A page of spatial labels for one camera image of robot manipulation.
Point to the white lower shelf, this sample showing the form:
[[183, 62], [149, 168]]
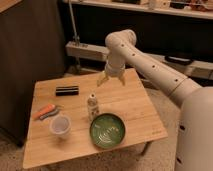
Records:
[[147, 65]]

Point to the green round plate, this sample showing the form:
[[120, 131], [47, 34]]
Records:
[[107, 131]]

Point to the metal pole stand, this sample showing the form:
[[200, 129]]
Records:
[[76, 37]]

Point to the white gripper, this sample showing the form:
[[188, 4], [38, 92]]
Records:
[[113, 68]]

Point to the clear plastic cup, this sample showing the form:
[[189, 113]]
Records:
[[60, 126]]

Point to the black object on shelf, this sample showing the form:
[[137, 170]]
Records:
[[180, 61]]

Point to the upper shelf with items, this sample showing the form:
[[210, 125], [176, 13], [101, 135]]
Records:
[[143, 8]]

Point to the small white bottle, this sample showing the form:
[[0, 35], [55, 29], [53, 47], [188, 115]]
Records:
[[92, 105]]

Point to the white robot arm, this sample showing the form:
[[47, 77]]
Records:
[[194, 151]]

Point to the dark cabinet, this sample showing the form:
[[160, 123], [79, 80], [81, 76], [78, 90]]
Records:
[[31, 49]]

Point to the black eraser block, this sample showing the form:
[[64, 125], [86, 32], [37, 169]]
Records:
[[65, 91]]

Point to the orange handled tool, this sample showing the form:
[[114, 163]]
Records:
[[46, 111]]

